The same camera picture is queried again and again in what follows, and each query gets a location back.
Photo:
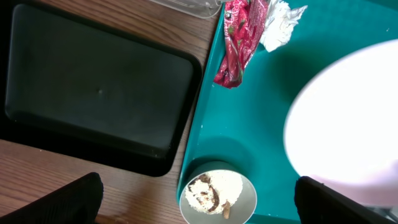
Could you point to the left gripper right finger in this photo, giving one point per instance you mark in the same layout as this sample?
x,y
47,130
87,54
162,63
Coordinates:
x,y
319,204

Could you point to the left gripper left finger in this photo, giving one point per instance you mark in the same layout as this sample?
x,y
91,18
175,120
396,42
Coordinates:
x,y
74,203

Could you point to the pink plate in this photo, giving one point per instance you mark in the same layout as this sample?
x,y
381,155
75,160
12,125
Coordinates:
x,y
341,129

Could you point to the white napkin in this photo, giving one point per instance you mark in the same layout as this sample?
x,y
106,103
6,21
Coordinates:
x,y
279,24

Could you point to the grey bowl with food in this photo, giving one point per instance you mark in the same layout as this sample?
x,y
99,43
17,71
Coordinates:
x,y
217,193

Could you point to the teal serving tray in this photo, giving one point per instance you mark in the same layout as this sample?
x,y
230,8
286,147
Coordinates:
x,y
243,126

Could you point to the black tray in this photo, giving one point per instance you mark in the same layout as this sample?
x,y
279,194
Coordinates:
x,y
80,88

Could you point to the red snack wrapper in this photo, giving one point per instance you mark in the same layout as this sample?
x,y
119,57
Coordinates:
x,y
244,23

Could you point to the clear plastic bin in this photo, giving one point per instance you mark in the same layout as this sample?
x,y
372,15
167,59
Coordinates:
x,y
203,9

